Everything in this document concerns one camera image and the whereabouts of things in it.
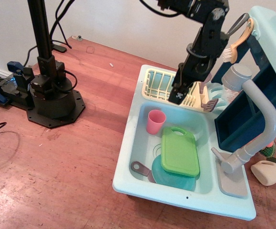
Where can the mauve plastic spatula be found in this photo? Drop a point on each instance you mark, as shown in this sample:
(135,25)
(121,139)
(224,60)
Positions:
(210,105)

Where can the mauve pan handle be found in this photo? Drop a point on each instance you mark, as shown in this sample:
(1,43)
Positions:
(142,170)

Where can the light teal toy sink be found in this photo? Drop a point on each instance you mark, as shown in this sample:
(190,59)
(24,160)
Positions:
(138,145)

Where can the cream dish drying rack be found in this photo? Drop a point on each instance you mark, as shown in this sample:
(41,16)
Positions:
(157,86)

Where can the pink plastic cup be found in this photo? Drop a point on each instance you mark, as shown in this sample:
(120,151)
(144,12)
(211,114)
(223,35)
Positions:
(155,121)

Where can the grey toy faucet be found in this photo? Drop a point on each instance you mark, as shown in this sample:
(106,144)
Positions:
(238,78)

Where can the teal plastic plate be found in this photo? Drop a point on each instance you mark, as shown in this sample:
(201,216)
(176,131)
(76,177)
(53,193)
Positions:
(170,179)

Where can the blue black clamp device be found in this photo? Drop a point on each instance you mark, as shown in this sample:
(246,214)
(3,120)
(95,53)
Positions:
(15,89)

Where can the green toy vegetable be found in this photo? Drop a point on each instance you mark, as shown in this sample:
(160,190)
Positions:
(269,150)

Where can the toy knife grey handle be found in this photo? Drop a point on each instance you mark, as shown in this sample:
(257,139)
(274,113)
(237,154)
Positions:
(238,24)

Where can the dark blue shelf unit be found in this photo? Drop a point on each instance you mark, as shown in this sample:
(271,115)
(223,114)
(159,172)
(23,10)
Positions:
(242,121)

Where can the mauve plastic spoon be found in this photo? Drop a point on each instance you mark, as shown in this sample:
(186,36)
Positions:
(202,84)

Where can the orange dish brush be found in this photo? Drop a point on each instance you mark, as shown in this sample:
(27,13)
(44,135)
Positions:
(231,54)

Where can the beige ceramic jug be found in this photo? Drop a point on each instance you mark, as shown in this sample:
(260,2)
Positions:
(265,172)

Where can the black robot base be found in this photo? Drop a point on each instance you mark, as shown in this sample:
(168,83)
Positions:
(56,102)

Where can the green cutting board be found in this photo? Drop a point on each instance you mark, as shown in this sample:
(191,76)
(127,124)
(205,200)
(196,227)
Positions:
(178,152)

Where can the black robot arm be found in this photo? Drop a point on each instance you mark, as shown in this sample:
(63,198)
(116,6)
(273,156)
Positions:
(207,46)

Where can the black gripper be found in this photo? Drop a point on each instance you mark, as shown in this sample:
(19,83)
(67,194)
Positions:
(195,68)

